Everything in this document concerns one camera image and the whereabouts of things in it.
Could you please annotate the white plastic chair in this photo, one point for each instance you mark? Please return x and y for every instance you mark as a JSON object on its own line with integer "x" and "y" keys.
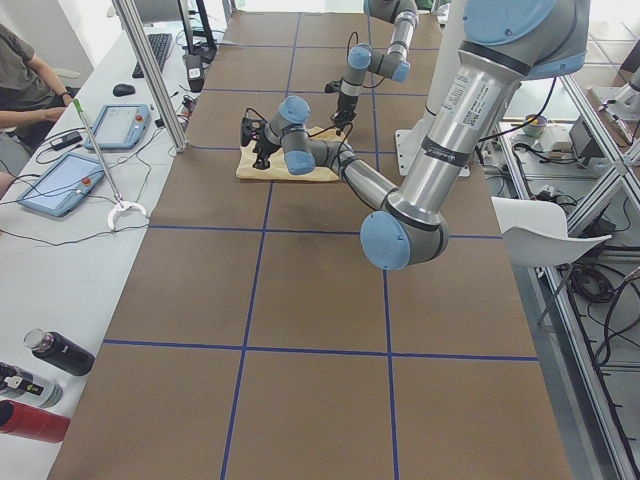
{"x": 536, "y": 236}

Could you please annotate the black power adapter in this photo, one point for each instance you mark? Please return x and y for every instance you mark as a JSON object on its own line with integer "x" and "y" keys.
{"x": 194, "y": 72}

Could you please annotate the seated person in grey shirt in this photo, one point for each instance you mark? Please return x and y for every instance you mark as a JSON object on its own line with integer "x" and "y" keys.
{"x": 33, "y": 98}

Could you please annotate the red water bottle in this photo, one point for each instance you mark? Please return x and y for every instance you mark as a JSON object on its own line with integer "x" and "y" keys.
{"x": 28, "y": 422}

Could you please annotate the aluminium frame post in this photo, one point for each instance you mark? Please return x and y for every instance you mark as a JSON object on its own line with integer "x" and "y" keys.
{"x": 134, "y": 29}

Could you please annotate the reacher grabber stick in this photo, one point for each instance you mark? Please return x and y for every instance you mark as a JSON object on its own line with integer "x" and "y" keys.
{"x": 121, "y": 205}

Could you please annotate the cream long sleeve printed shirt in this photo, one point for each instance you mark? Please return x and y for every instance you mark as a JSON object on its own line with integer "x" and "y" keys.
{"x": 277, "y": 170}

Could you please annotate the black keyboard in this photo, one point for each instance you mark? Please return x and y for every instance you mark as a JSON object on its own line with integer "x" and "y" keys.
{"x": 161, "y": 46}

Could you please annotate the green bowl with yellow ball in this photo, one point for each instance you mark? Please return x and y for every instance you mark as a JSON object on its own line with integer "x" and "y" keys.
{"x": 534, "y": 125}

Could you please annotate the far blue teach pendant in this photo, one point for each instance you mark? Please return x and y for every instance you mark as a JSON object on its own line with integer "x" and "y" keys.
{"x": 120, "y": 126}

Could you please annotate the near blue teach pendant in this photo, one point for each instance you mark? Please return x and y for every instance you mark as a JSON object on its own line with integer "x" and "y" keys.
{"x": 63, "y": 186}

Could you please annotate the grey water bottle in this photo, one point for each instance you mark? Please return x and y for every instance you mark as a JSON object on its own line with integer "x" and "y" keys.
{"x": 27, "y": 388}

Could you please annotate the black phone on desk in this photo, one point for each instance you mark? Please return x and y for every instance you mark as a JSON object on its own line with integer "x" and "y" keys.
{"x": 66, "y": 140}

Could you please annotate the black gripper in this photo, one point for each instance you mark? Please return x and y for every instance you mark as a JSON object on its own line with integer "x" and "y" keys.
{"x": 263, "y": 148}
{"x": 344, "y": 105}

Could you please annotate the blue teach pendant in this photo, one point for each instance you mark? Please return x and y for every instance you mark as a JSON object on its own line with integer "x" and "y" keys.
{"x": 63, "y": 186}
{"x": 120, "y": 126}

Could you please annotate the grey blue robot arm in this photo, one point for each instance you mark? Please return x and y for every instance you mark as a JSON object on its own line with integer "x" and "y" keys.
{"x": 363, "y": 59}
{"x": 503, "y": 44}

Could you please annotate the black computer mouse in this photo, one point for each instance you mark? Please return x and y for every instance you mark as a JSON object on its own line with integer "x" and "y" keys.
{"x": 123, "y": 89}

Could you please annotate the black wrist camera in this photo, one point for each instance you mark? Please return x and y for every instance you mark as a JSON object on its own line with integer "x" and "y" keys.
{"x": 332, "y": 87}
{"x": 250, "y": 130}

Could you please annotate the black water bottle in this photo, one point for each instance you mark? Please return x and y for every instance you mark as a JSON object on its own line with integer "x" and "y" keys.
{"x": 59, "y": 351}

